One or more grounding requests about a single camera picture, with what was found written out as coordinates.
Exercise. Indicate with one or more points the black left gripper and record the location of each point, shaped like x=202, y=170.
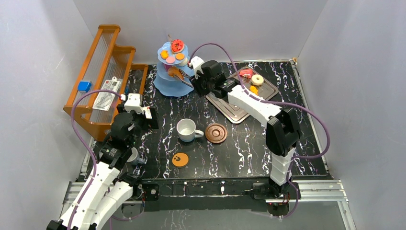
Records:
x=152, y=119

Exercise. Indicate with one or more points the cream white donut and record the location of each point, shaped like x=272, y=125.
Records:
x=184, y=62
x=257, y=80

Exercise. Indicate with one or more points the pink round macaron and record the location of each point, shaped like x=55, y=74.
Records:
x=170, y=60

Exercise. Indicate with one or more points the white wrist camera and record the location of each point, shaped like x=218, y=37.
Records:
x=195, y=63
x=134, y=103

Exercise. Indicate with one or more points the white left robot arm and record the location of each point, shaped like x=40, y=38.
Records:
x=106, y=189

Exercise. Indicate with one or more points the orange fish-shaped cookie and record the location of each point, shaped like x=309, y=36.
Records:
x=164, y=54

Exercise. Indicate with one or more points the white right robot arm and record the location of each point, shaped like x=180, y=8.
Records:
x=282, y=128

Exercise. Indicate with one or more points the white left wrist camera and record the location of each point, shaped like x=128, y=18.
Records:
x=134, y=103

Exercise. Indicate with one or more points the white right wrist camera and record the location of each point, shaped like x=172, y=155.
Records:
x=195, y=63

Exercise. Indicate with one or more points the blue eraser block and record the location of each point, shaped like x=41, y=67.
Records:
x=84, y=86

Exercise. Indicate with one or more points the clear ruler set package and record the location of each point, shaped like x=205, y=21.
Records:
x=104, y=100

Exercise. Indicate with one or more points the round orange cookie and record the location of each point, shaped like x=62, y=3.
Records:
x=180, y=56

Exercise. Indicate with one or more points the blue three-tier cake stand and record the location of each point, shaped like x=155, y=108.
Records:
x=166, y=84

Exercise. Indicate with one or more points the brown wooden saucer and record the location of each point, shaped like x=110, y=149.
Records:
x=216, y=133

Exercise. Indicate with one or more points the orange round coaster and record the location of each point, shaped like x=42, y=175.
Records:
x=180, y=160

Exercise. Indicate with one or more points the brown croissant pastry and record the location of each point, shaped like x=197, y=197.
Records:
x=175, y=73

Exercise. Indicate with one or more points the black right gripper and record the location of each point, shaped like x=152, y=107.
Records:
x=196, y=84

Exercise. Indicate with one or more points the white ceramic mug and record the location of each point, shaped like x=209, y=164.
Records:
x=187, y=131

